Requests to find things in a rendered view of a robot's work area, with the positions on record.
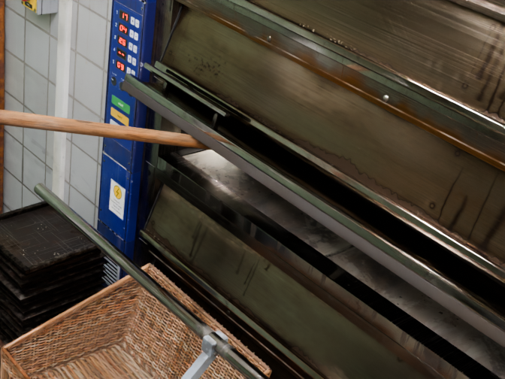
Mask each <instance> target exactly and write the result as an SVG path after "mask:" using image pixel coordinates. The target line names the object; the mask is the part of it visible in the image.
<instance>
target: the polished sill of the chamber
mask: <svg viewBox="0 0 505 379"><path fill-rule="evenodd" d="M157 169H158V170H160V171H162V172H163V173H164V174H166V175H167V176H169V177H170V178H171V179H172V180H174V181H176V182H177V183H178V184H179V185H181V186H182V187H184V188H185V189H186V190H188V191H189V192H190V193H192V194H193V195H194V196H196V197H197V198H199V199H200V200H202V201H203V202H204V203H205V204H207V205H209V206H210V207H211V208H212V209H214V210H215V211H217V212H218V213H219V214H221V215H222V216H224V217H225V218H226V219H227V220H229V221H230V222H232V223H233V224H235V225H236V226H237V227H238V228H240V229H242V230H243V231H244V232H245V233H246V234H248V235H250V236H251V237H252V238H254V239H255V240H257V241H258V242H259V243H260V244H262V245H263V246H265V247H266V248H267V249H269V250H270V251H271V252H273V253H275V254H276V255H277V256H278V257H279V258H281V259H283V260H284V261H285V262H287V263H288V264H290V265H291V266H292V267H293V268H295V269H296V270H298V271H299V272H300V273H302V274H303V275H305V276H306V277H308V278H309V279H310V280H311V281H313V282H314V283H316V284H317V285H318V286H320V287H321V288H323V289H324V290H325V291H326V292H328V293H330V294H331V295H332V296H333V297H335V298H336V299H338V300H339V301H340V302H342V303H343V304H345V305H346V306H347V307H348V308H350V309H351V310H353V311H354V312H356V313H357V314H358V315H359V316H361V317H363V318H364V319H365V320H366V321H368V322H369V323H371V324H372V325H373V326H375V327H376V328H378V329H379V330H380V331H381V332H383V333H384V334H386V335H387V336H389V337H390V338H391V339H392V340H394V341H396V342H397V343H398V344H399V345H400V346H402V347H404V348H405V349H406V350H408V351H409V352H411V353H412V354H413V355H414V356H416V357H417V358H419V359H420V360H421V361H423V362H424V363H426V364H427V365H429V366H430V367H431V368H433V369H434V370H435V371H437V372H438V373H439V374H441V375H442V376H444V377H445V378H446V379H501V378H500V377H498V376H497V375H496V374H494V373H493V372H491V371H489V370H488V369H487V368H486V367H484V366H483V365H481V364H479V363H478V362H477V361H476V360H474V359H472V358H471V357H469V356H468V355H467V354H466V353H464V352H462V351H461V350H459V349H458V348H457V347H455V346H454V345H452V344H451V343H449V342H448V341H447V340H445V339H444V338H442V337H441V336H439V335H438V334H437V333H435V332H433V331H432V330H431V329H429V328H428V327H427V326H425V325H423V324H422V323H420V322H419V321H418V320H416V319H415V318H414V317H412V316H410V315H409V314H408V313H406V312H405V311H403V310H402V309H400V308H399V307H398V306H396V305H395V304H393V303H392V302H390V301H389V300H388V299H386V298H385V297H383V296H381V295H380V294H379V293H377V292H376V291H375V290H373V289H371V288H370V287H369V286H368V285H366V284H365V283H363V282H361V281H360V280H359V279H358V278H356V277H354V276H353V275H351V274H350V273H349V272H348V271H346V270H344V269H343V268H341V267H340V266H339V265H337V264H336V263H334V262H332V261H331V260H330V259H329V258H327V257H326V256H324V255H322V254H321V253H320V252H319V251H317V250H315V249H314V248H312V247H311V246H310V245H309V244H307V243H305V242H304V241H302V240H301V239H300V238H298V237H297V236H295V235H293V234H292V233H291V232H290V231H288V230H287V229H285V228H283V227H282V226H281V225H280V224H278V223H276V222H275V221H274V220H272V219H271V218H270V217H268V216H266V215H265V214H263V213H262V212H261V211H259V210H258V209H256V208H255V207H253V206H252V205H251V204H249V203H248V202H246V201H245V200H243V199H242V198H241V197H239V196H237V195H236V194H235V193H233V192H232V191H231V190H229V189H228V188H226V187H225V186H223V185H222V184H220V183H219V182H218V181H216V180H214V179H213V178H212V177H210V176H209V175H208V174H206V173H204V172H203V171H202V170H200V169H199V168H197V167H196V166H194V165H193V164H192V163H190V162H189V161H187V160H186V159H184V158H183V157H182V156H180V155H179V154H177V153H175V152H173V153H167V154H165V155H161V156H158V163H157Z"/></svg>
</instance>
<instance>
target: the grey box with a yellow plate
mask: <svg viewBox="0 0 505 379"><path fill-rule="evenodd" d="M21 4H22V5H23V6H25V7H26V8H28V9H29V10H31V11H33V12H34V13H36V14H37V15H39V14H40V15H42V14H51V13H57V10H58V0H28V1H27V2H24V1H21Z"/></svg>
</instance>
